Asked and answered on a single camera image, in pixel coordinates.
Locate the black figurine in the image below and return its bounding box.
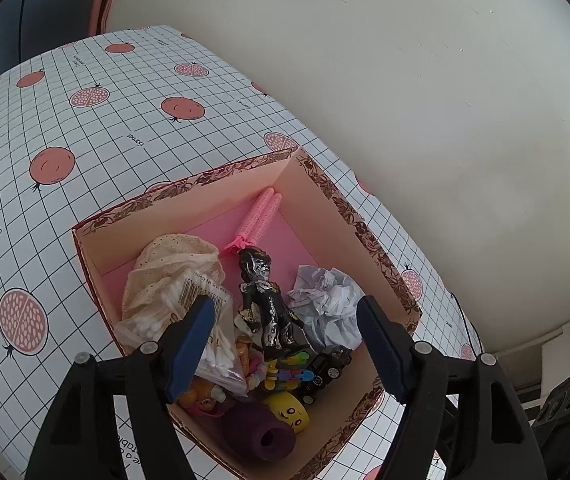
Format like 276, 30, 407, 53
235, 247, 311, 361

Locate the crumpled white paper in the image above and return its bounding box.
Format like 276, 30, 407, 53
286, 265, 366, 348

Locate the yellow toy head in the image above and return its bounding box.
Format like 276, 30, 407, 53
264, 391, 310, 435

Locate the cream lace cloth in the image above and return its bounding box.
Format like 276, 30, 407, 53
122, 233, 226, 321

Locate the small orange toy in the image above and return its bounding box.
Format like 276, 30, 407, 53
177, 377, 226, 413

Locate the multicolour plastic toy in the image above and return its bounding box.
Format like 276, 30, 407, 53
252, 350, 316, 393

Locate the black cable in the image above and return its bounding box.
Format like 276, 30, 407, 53
449, 291, 486, 358

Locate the white shelf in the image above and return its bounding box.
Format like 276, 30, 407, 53
507, 320, 570, 406

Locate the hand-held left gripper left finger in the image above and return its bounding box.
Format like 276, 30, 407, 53
24, 295, 216, 480

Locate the pink floral cardboard box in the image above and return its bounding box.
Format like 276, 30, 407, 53
72, 146, 422, 480

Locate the pink ribbed plastic stick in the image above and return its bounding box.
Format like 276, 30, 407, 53
224, 186, 283, 256

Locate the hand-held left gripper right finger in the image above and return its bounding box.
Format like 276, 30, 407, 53
356, 295, 548, 480

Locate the black toy car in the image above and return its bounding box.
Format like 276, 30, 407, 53
297, 344, 353, 405

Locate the bag of cotton swabs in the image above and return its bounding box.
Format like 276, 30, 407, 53
115, 266, 248, 398

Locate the dark cabinet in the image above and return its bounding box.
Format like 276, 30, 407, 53
0, 0, 103, 91

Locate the desktop with pomegranate tablecloth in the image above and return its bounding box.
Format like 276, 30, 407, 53
0, 25, 486, 480

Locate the purple cup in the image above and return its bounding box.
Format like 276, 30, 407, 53
222, 402, 297, 463

